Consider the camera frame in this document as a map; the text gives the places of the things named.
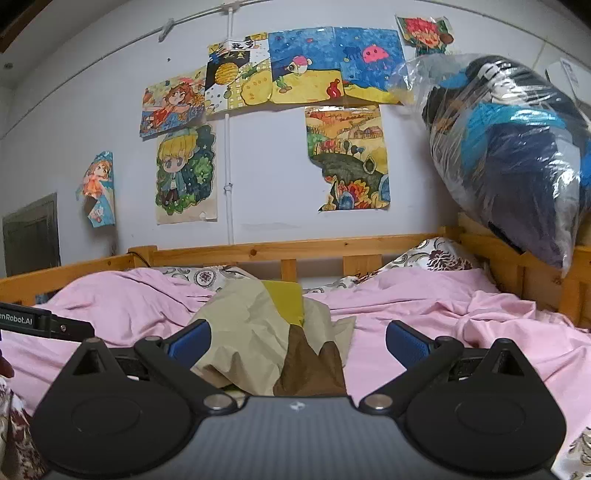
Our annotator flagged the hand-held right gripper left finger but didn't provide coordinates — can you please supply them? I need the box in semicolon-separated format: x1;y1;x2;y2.
71;318;237;412

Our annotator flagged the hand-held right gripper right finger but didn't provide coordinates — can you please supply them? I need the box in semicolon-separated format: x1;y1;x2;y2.
358;320;528;412

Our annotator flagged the olive puffer jacket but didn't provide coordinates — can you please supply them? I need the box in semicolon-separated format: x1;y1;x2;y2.
189;279;357;398

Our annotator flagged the clear plastic bag of clothes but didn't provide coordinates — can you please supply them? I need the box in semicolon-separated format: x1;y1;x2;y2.
387;52;591;278

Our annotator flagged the pink blanket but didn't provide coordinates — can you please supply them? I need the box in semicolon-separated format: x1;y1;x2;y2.
0;267;591;464

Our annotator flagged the floral pillow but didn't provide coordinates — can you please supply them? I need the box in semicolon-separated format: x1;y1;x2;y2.
381;237;482;278

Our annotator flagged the dark wall panel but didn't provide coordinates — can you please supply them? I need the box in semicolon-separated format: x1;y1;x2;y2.
2;192;62;278

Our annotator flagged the wooden bed frame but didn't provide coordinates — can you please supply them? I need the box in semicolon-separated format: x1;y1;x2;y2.
0;212;591;329

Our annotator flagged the orange-haired figure wall drawing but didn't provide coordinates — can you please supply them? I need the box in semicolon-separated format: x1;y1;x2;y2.
75;150;116;228

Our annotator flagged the blond figure wall drawing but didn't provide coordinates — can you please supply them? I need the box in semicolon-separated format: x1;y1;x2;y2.
154;122;219;225

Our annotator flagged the white wall pipe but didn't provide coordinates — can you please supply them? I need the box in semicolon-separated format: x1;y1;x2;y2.
221;4;237;245

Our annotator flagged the landscape wall painting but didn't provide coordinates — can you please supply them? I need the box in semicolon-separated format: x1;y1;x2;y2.
304;104;392;213

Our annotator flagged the red-haired figure wall drawing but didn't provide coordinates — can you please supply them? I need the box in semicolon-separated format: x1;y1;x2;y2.
139;65;208;139

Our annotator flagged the yellow planet wall drawing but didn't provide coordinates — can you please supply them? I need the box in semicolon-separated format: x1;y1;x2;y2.
204;33;272;116

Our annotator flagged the blue sea wall painting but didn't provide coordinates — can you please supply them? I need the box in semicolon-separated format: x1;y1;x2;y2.
267;27;407;107

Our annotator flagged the red flower wall drawing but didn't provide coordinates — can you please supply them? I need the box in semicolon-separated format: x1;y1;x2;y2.
394;14;455;55

